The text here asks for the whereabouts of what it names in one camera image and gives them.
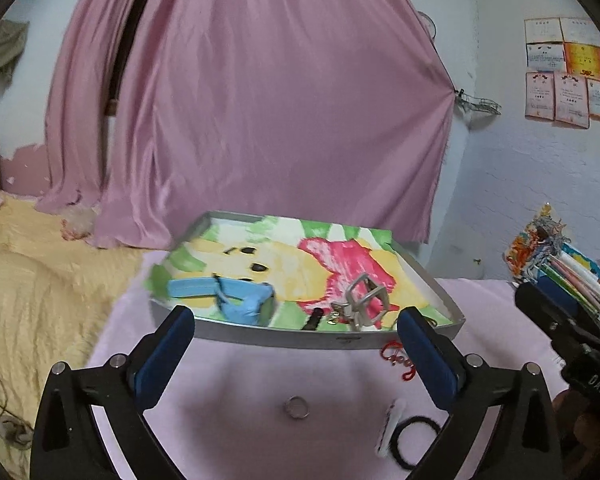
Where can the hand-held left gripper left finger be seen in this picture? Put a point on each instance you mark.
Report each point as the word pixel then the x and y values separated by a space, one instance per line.
pixel 162 355

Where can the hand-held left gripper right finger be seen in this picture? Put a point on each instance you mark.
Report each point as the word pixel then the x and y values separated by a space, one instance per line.
pixel 425 355

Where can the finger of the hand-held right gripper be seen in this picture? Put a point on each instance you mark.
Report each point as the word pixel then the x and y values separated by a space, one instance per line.
pixel 550 312

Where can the blue smartwatch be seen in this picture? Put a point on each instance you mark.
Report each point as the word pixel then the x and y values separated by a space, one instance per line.
pixel 240 300

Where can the small silver trinket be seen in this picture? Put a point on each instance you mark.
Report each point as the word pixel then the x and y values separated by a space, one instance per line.
pixel 337 311

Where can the black small stick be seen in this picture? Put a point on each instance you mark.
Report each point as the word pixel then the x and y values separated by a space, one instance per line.
pixel 314 319

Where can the colourful cartoon metal tray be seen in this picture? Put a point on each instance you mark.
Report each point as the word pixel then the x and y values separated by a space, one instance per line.
pixel 280 340

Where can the person's right hand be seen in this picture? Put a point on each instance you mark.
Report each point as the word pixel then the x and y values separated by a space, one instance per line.
pixel 572 412

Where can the stack of colourful books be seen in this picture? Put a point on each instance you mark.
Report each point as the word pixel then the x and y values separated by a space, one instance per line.
pixel 570 265

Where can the white hair clip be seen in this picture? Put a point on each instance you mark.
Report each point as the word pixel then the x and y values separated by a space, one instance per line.
pixel 387 425

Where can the yellow blanket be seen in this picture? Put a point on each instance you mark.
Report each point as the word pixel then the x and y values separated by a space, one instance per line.
pixel 40 280

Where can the colourful printed cloth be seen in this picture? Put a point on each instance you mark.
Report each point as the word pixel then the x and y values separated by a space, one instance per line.
pixel 280 270

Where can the pink curtain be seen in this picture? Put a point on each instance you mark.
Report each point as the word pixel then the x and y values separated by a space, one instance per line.
pixel 280 110
pixel 75 110

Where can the olive green cloth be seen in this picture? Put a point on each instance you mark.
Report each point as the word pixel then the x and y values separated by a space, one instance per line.
pixel 2 45

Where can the group of wall certificates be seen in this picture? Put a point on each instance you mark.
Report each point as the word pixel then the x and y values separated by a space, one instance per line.
pixel 570 75

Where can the round wall clock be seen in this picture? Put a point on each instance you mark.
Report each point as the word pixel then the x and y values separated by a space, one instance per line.
pixel 430 24

